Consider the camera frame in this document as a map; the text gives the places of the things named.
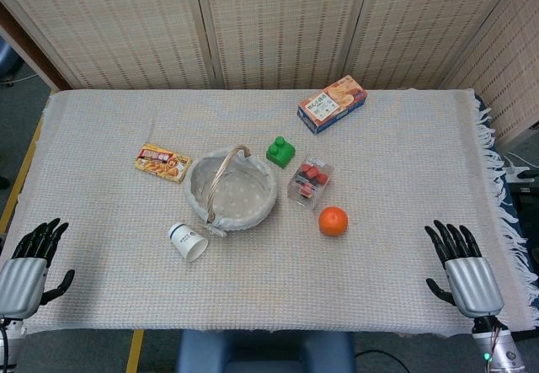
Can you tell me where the clear box with red items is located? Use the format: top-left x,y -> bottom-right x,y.
286,155 -> 335,210

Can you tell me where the blue office chair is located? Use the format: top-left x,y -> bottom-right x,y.
0,35 -> 21,86

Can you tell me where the beige woven tablecloth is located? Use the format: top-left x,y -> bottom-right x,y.
0,88 -> 539,336

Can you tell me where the orange fruit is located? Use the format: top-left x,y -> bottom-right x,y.
318,205 -> 350,237

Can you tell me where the green toy block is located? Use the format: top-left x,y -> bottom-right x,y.
265,136 -> 296,169

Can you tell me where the orange blue cookie box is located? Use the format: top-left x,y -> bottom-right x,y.
297,74 -> 368,136

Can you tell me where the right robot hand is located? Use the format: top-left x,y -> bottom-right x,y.
424,220 -> 504,319

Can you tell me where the wicker basket with fabric lining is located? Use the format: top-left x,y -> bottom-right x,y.
183,144 -> 280,237

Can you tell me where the white paper cup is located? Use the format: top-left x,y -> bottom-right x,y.
168,221 -> 210,264

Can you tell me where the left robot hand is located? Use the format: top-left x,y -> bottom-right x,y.
0,217 -> 77,320

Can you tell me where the yellow curry box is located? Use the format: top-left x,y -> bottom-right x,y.
134,143 -> 193,185

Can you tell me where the folding bamboo screen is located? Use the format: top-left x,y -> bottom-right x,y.
0,0 -> 539,149

